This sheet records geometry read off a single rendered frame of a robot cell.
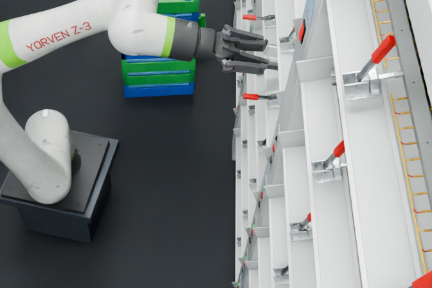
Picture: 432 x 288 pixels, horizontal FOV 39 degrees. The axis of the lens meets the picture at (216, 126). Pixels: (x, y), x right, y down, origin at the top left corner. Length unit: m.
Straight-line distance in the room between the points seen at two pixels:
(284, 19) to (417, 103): 0.71
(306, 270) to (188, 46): 0.57
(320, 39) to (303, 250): 0.35
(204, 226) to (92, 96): 0.78
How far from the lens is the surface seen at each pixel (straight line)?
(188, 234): 2.27
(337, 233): 0.84
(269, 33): 1.59
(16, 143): 1.60
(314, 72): 0.98
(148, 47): 1.33
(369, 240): 0.63
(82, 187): 2.03
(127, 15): 1.32
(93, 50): 2.83
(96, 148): 2.10
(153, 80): 2.55
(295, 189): 1.09
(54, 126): 1.87
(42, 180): 1.74
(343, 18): 0.82
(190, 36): 1.33
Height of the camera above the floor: 2.04
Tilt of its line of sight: 53 degrees down
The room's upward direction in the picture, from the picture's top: 7 degrees clockwise
